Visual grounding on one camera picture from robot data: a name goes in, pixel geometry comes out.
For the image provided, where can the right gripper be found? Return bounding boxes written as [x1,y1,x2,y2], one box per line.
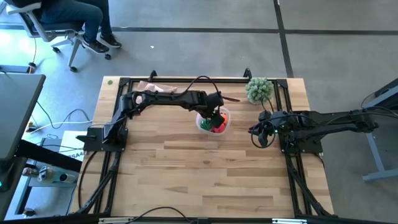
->
[248,110,289,147]

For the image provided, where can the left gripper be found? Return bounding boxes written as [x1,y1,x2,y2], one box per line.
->
[200,91,241,128]

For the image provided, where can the clear plastic tupperware container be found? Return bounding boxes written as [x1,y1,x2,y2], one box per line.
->
[195,105,231,136]

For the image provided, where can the potted green succulent plant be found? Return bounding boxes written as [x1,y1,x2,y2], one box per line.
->
[244,77,275,105]

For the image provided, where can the beige cloth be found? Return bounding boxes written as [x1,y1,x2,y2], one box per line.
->
[137,80,178,94]

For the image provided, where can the white paper label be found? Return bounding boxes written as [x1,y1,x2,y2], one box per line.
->
[58,130,88,162]

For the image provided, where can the person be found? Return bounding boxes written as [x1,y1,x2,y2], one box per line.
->
[12,0,123,54]

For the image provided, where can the small white device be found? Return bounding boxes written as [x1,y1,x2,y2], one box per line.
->
[37,166,77,184]

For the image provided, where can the black desk beam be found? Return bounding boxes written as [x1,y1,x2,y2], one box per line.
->
[15,139,83,174]

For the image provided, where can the office chair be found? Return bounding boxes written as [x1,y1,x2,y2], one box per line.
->
[6,0,112,73]

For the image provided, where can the grey desk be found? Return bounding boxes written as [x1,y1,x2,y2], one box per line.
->
[0,73,47,160]

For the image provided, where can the silver metal bracket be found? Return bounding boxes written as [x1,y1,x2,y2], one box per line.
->
[272,218,307,224]
[98,217,125,224]

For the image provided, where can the black cable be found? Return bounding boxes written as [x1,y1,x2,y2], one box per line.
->
[124,205,187,224]

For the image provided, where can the grey metal table frame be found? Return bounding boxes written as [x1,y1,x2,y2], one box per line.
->
[343,77,398,183]

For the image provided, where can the white floor cable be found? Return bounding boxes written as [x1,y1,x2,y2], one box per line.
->
[29,119,94,135]

